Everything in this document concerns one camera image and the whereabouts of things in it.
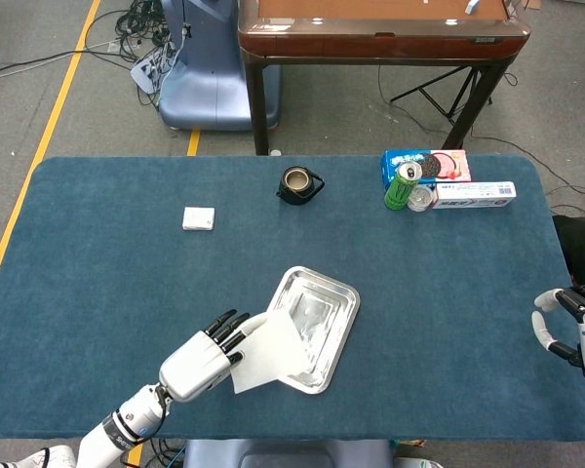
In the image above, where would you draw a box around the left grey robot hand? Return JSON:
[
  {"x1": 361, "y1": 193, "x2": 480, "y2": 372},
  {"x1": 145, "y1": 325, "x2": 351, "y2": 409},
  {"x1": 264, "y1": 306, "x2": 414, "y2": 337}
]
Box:
[{"x1": 158, "y1": 308, "x2": 269, "y2": 404}]

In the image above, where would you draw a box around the white paper sheet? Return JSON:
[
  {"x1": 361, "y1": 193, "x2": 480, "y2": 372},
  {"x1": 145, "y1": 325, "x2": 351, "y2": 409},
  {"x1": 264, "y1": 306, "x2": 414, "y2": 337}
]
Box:
[{"x1": 229, "y1": 307, "x2": 313, "y2": 395}]

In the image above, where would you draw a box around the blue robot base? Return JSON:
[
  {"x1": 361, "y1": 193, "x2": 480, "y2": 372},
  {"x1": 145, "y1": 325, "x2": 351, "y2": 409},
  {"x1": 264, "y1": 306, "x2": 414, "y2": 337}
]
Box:
[{"x1": 158, "y1": 0, "x2": 282, "y2": 132}]

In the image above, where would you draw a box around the stainless steel tray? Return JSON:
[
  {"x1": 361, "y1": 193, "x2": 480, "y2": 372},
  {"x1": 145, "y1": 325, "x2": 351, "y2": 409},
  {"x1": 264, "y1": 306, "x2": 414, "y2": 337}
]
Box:
[{"x1": 265, "y1": 265, "x2": 361, "y2": 395}]

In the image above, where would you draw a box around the blue table cloth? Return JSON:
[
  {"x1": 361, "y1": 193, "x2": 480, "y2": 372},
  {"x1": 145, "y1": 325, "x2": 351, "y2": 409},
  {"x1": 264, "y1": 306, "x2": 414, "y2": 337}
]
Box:
[{"x1": 0, "y1": 154, "x2": 585, "y2": 443}]

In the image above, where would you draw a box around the grey blue robot torso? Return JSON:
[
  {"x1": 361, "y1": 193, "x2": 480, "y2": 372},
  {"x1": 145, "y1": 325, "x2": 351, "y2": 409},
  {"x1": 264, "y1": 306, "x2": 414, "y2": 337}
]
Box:
[{"x1": 182, "y1": 438, "x2": 396, "y2": 468}]

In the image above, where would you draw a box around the small white tissue pack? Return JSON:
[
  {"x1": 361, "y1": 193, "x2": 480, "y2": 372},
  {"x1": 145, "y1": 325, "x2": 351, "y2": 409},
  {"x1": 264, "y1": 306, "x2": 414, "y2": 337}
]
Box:
[{"x1": 181, "y1": 206, "x2": 216, "y2": 232}]

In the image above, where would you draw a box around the white toothpaste box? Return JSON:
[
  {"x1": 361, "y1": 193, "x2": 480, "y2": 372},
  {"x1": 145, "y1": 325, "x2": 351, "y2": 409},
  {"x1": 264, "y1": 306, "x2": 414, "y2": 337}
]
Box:
[{"x1": 431, "y1": 180, "x2": 518, "y2": 211}]

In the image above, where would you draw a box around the black teapot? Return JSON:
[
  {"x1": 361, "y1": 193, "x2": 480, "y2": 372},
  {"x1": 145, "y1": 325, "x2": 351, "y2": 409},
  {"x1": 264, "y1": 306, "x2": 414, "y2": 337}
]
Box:
[{"x1": 275, "y1": 165, "x2": 326, "y2": 207}]

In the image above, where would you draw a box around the blue pink cookie box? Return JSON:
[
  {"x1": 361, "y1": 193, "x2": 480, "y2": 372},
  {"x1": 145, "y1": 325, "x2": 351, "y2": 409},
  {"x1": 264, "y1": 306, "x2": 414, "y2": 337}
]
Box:
[{"x1": 380, "y1": 149, "x2": 473, "y2": 191}]

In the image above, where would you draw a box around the green energy drink can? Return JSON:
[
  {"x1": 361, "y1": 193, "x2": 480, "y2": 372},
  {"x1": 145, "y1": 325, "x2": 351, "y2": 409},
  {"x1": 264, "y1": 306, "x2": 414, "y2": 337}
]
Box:
[{"x1": 383, "y1": 159, "x2": 424, "y2": 212}]

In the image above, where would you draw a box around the white power strip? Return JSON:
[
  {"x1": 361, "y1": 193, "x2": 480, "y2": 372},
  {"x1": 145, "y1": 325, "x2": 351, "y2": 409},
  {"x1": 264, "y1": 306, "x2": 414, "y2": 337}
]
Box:
[{"x1": 130, "y1": 46, "x2": 176, "y2": 95}]

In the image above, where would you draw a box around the brown mahjong table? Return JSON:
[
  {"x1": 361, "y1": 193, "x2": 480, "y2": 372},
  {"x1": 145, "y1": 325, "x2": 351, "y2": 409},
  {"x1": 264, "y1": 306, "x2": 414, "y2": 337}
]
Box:
[{"x1": 237, "y1": 0, "x2": 531, "y2": 156}]

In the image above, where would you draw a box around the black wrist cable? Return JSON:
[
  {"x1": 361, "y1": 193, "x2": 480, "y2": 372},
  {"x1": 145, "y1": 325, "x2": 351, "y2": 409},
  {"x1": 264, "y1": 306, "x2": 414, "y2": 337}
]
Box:
[{"x1": 121, "y1": 383, "x2": 173, "y2": 448}]

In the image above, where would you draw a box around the black floor cable bundle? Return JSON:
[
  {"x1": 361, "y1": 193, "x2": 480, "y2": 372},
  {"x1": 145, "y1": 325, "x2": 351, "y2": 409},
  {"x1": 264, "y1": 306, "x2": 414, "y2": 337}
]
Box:
[{"x1": 114, "y1": 0, "x2": 186, "y2": 106}]

